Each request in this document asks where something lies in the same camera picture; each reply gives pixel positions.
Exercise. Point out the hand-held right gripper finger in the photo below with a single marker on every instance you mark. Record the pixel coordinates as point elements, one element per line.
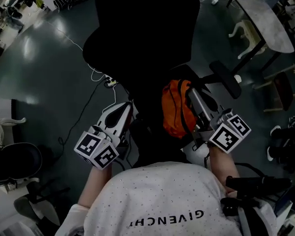
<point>198,104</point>

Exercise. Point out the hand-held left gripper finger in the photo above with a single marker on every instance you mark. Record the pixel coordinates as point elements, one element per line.
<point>101,119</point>
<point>126,119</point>

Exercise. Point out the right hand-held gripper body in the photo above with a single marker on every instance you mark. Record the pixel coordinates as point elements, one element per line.
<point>225,134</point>

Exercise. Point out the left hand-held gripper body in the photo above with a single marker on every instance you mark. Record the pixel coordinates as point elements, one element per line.
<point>98,149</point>

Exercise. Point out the orange bag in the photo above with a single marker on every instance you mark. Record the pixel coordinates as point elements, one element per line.
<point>174,107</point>

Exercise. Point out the black mesh office chair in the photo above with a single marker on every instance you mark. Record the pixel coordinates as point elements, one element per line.
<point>142,33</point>

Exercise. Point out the person's right forearm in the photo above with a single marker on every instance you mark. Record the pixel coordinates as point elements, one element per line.
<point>222,166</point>

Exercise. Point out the person's left forearm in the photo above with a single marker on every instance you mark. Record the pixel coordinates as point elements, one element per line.
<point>93,185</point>

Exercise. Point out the wooden chair with dark seat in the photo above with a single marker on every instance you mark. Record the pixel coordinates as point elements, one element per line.
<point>283,90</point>

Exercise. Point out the white power strip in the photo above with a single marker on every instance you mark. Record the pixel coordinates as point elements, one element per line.
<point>111,81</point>

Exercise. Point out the white paper cup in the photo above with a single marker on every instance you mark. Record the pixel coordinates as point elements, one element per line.
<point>238,79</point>

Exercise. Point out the black equipment pack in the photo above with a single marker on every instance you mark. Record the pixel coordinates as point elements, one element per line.
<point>255,183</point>

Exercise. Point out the person's white shirt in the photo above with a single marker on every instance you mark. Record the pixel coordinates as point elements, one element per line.
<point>162,193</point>

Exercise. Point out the black round stool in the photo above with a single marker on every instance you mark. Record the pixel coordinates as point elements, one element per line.
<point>14,161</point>

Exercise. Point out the white power adapter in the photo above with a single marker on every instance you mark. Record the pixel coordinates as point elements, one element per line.
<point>214,1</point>

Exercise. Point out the grey table with black legs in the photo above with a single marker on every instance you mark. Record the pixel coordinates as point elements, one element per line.
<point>267,21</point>

